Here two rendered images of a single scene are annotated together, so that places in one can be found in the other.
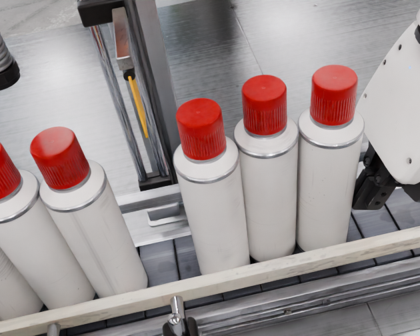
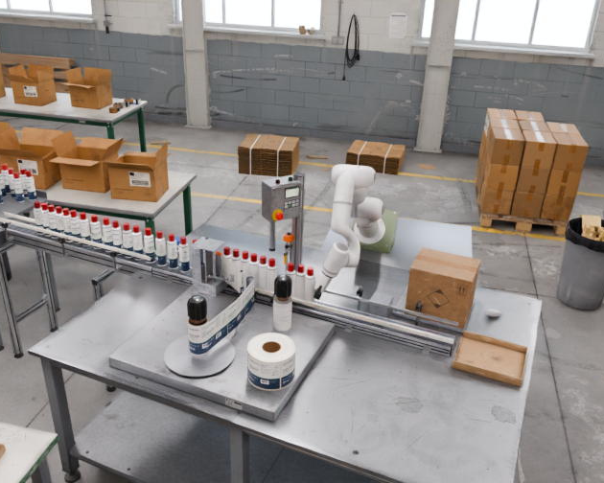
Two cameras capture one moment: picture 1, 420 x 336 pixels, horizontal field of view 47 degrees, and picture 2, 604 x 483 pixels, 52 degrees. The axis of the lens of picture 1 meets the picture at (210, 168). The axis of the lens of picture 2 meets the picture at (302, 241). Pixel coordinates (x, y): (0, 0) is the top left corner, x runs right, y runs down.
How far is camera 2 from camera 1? 2.74 m
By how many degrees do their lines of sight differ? 28
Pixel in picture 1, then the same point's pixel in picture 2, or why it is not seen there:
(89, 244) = (269, 277)
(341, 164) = (308, 282)
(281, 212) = (299, 288)
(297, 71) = (348, 284)
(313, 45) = (360, 281)
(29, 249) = (261, 273)
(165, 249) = not seen: hidden behind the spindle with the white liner
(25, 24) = (320, 236)
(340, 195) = (308, 288)
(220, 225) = not seen: hidden behind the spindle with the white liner
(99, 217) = (272, 273)
